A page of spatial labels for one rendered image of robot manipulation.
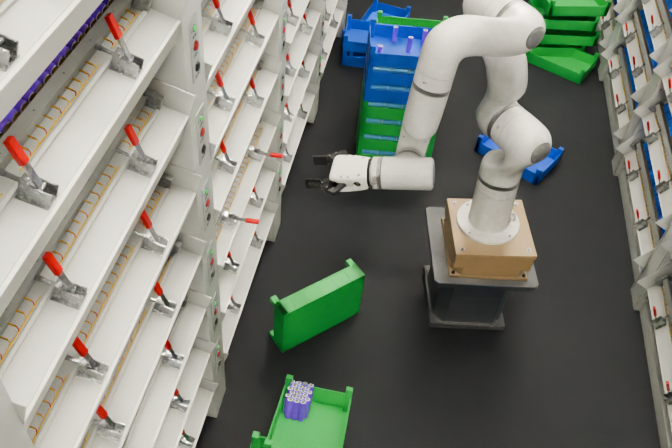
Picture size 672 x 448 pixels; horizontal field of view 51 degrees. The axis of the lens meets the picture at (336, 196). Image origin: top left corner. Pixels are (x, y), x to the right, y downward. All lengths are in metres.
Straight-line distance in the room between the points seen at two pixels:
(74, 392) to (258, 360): 1.16
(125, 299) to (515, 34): 0.96
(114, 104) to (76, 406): 0.46
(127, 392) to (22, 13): 0.78
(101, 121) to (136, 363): 0.58
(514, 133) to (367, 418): 0.94
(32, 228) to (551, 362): 1.87
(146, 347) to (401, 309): 1.18
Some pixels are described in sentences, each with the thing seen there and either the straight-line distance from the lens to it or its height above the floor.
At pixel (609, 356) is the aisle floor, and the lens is 2.53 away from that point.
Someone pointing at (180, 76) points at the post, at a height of 1.20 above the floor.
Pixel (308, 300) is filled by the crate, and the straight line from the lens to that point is 2.15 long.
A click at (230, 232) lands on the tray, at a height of 0.54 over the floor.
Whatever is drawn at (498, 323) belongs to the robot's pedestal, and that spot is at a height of 0.02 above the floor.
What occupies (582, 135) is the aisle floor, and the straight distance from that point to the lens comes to 3.32.
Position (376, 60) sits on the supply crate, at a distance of 2.57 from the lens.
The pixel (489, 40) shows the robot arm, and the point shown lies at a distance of 1.61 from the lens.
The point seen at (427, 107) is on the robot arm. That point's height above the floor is 0.94.
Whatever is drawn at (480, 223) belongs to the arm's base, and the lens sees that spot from 2.14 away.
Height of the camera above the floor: 1.93
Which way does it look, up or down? 45 degrees down
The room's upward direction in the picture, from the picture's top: 6 degrees clockwise
